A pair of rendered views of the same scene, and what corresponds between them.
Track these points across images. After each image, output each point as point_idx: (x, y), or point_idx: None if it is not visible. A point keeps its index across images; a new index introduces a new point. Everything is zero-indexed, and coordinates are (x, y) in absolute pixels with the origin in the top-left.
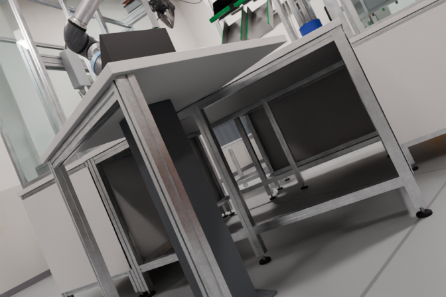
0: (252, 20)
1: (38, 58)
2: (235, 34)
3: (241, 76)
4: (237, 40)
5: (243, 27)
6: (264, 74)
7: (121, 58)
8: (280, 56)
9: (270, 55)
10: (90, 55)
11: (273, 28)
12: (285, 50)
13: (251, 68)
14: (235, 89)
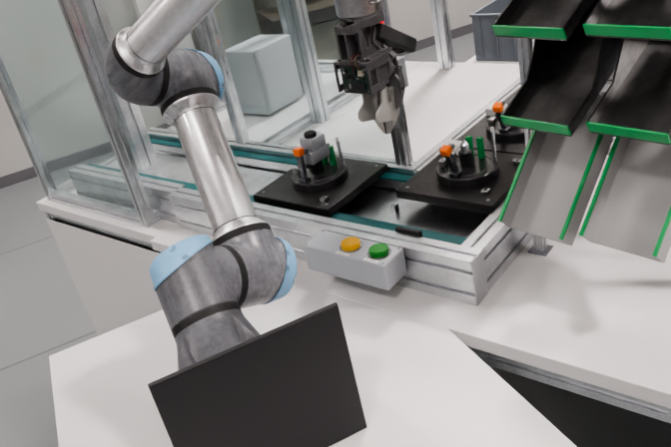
0: (631, 140)
1: None
2: (564, 163)
3: (516, 360)
4: (560, 195)
5: (588, 181)
6: (573, 389)
7: (200, 428)
8: (631, 396)
9: (607, 377)
10: (170, 121)
11: (664, 261)
12: (650, 396)
13: (547, 365)
14: (492, 364)
